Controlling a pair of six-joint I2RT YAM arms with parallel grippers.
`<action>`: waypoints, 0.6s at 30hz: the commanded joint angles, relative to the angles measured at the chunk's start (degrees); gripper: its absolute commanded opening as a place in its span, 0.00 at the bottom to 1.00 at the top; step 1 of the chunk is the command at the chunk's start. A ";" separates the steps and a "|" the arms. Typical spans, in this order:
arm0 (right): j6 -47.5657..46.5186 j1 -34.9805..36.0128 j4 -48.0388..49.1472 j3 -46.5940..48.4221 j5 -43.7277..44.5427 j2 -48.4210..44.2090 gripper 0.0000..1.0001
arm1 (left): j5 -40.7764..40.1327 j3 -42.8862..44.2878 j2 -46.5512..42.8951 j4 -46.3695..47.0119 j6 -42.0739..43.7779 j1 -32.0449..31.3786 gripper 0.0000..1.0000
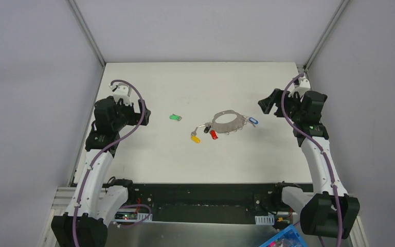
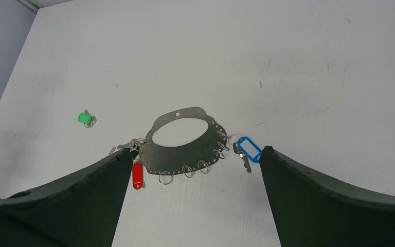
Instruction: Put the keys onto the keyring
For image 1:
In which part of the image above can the yellow tagged key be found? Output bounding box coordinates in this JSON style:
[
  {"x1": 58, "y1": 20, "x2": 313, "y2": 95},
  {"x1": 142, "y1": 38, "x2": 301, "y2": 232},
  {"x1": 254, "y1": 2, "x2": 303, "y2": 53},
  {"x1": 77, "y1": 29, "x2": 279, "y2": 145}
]
[{"x1": 190, "y1": 127, "x2": 201, "y2": 144}]

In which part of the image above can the blue tagged key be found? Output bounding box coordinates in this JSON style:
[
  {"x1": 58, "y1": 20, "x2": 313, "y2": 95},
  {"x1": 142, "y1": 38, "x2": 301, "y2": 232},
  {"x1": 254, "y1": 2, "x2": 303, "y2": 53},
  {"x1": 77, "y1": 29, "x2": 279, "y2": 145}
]
[{"x1": 248, "y1": 117, "x2": 259, "y2": 127}]

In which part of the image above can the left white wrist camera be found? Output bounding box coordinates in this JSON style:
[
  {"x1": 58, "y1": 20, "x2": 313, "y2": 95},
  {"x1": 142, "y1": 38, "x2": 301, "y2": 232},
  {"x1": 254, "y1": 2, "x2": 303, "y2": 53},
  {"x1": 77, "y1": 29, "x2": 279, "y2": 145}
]
[{"x1": 110, "y1": 84, "x2": 132, "y2": 106}]

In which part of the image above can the blue plastic bin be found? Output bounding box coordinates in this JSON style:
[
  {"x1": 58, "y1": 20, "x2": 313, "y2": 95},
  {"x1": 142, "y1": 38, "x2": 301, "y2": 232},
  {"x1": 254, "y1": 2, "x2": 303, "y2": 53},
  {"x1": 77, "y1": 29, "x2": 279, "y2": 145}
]
[{"x1": 259, "y1": 224, "x2": 308, "y2": 247}]

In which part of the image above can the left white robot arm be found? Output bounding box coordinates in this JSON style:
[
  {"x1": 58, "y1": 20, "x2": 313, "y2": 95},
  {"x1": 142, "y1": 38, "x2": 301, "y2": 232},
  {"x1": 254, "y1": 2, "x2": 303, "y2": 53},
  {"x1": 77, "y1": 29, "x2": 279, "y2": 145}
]
[{"x1": 51, "y1": 96, "x2": 151, "y2": 246}]

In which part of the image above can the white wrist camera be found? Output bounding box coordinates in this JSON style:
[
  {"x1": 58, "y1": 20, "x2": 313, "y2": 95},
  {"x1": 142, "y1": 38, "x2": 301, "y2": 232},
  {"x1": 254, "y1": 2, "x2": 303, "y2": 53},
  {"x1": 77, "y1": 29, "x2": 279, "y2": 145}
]
[
  {"x1": 289, "y1": 76, "x2": 311, "y2": 99},
  {"x1": 110, "y1": 84, "x2": 132, "y2": 106}
]

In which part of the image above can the green tagged key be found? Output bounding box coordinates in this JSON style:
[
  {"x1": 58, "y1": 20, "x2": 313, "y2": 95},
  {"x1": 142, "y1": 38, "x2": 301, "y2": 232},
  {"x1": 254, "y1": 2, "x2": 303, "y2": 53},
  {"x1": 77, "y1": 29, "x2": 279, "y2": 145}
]
[{"x1": 169, "y1": 114, "x2": 182, "y2": 121}]

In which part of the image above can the aluminium frame rail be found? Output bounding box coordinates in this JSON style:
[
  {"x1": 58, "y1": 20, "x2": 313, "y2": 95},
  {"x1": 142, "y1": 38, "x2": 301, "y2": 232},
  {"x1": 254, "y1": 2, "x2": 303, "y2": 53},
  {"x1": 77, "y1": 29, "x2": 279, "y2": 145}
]
[{"x1": 66, "y1": 0, "x2": 106, "y2": 68}]

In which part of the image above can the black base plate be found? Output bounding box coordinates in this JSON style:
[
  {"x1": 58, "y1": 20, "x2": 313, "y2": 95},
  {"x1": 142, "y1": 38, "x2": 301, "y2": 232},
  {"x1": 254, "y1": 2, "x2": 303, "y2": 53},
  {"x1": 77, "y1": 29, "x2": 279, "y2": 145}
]
[{"x1": 102, "y1": 183, "x2": 314, "y2": 226}]

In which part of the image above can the red tagged key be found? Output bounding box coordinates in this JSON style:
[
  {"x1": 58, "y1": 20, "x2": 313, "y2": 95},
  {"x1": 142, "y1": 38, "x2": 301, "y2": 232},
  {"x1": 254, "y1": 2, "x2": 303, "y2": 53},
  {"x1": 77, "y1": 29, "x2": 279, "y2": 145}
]
[{"x1": 209, "y1": 130, "x2": 218, "y2": 140}]

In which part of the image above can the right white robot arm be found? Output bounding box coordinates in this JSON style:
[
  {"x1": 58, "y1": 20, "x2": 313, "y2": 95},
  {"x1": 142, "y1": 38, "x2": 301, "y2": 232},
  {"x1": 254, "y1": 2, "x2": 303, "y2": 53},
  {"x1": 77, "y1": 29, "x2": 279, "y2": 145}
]
[{"x1": 258, "y1": 89, "x2": 360, "y2": 239}]

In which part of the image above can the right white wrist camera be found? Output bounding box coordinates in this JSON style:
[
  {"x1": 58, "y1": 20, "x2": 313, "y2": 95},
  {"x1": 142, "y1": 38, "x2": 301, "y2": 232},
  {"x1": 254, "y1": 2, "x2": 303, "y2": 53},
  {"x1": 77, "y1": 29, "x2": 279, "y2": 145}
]
[{"x1": 289, "y1": 76, "x2": 311, "y2": 99}]

